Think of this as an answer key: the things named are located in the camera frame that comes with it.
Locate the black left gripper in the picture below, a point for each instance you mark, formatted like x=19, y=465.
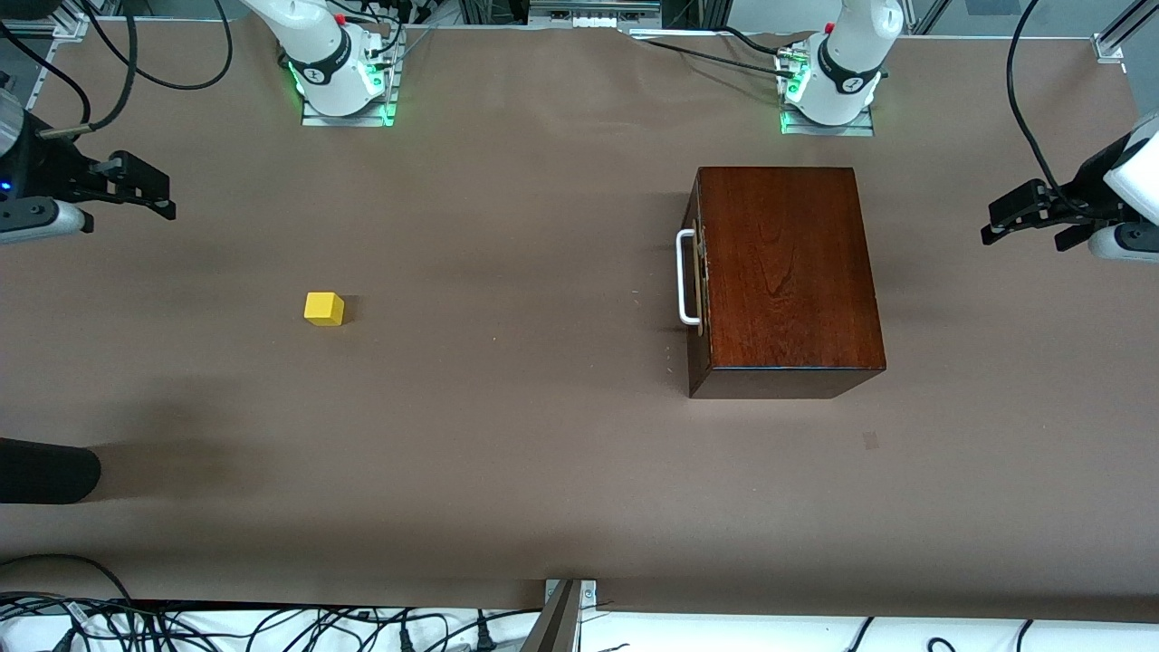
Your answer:
x=1083, y=190

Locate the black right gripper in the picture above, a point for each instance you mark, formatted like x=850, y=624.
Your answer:
x=56, y=169

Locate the yellow cube block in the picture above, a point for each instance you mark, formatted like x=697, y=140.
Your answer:
x=323, y=308

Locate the dark brown wooden cabinet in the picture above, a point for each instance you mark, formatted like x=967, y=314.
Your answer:
x=788, y=272

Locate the black cylindrical object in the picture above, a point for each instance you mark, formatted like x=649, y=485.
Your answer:
x=45, y=471

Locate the brown paper table cover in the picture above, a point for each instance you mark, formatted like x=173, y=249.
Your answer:
x=453, y=407

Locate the silver power strip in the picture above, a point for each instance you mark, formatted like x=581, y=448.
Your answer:
x=593, y=11

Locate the metal corner bracket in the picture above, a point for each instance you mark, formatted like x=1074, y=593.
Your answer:
x=1106, y=50

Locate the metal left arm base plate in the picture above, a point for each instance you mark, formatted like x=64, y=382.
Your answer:
x=828, y=129

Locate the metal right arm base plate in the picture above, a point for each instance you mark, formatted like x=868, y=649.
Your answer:
x=349, y=120

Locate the metal bracket with grey profile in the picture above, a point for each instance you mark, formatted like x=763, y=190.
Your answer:
x=557, y=620

